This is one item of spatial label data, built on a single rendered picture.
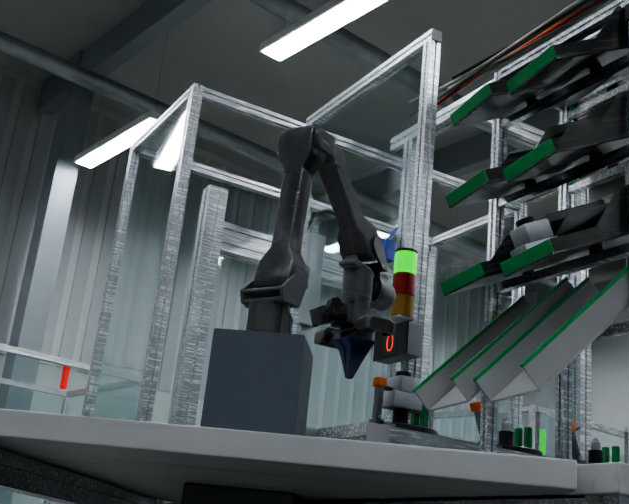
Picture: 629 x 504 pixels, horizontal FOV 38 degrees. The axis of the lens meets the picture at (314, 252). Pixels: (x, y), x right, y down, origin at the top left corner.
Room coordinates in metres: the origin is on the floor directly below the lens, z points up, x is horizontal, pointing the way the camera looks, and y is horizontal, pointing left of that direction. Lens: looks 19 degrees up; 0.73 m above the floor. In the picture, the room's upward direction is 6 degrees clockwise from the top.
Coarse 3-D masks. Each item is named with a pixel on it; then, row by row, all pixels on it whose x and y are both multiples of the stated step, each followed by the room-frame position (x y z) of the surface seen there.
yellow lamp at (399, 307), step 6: (396, 294) 1.89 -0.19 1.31; (402, 294) 1.88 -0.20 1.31; (396, 300) 1.89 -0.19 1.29; (402, 300) 1.88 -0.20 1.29; (408, 300) 1.89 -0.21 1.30; (396, 306) 1.89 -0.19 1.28; (402, 306) 1.88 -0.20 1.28; (408, 306) 1.89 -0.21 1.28; (390, 312) 1.91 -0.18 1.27; (396, 312) 1.89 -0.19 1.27; (402, 312) 1.88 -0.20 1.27; (408, 312) 1.89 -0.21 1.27
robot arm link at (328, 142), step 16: (320, 144) 1.41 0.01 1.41; (336, 160) 1.49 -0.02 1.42; (336, 176) 1.51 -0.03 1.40; (336, 192) 1.54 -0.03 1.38; (352, 192) 1.55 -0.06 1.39; (336, 208) 1.57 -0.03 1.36; (352, 208) 1.56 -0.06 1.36; (352, 224) 1.58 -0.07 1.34; (368, 224) 1.60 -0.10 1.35; (352, 240) 1.60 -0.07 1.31; (368, 240) 1.59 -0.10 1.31; (368, 256) 1.61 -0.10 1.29
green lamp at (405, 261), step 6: (396, 252) 1.90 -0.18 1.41; (402, 252) 1.89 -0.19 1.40; (408, 252) 1.88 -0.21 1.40; (414, 252) 1.89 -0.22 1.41; (396, 258) 1.90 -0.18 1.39; (402, 258) 1.89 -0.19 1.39; (408, 258) 1.88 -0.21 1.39; (414, 258) 1.89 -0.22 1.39; (396, 264) 1.90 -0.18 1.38; (402, 264) 1.89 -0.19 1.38; (408, 264) 1.88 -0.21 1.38; (414, 264) 1.89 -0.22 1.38; (396, 270) 1.89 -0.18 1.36; (402, 270) 1.89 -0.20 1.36; (408, 270) 1.88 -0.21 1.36; (414, 270) 1.89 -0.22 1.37
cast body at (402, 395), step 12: (396, 372) 1.68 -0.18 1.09; (408, 372) 1.67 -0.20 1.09; (396, 384) 1.67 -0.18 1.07; (408, 384) 1.67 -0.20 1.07; (384, 396) 1.68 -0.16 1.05; (396, 396) 1.65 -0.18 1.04; (408, 396) 1.67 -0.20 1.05; (384, 408) 1.69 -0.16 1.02; (408, 408) 1.67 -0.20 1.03; (420, 408) 1.68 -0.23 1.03
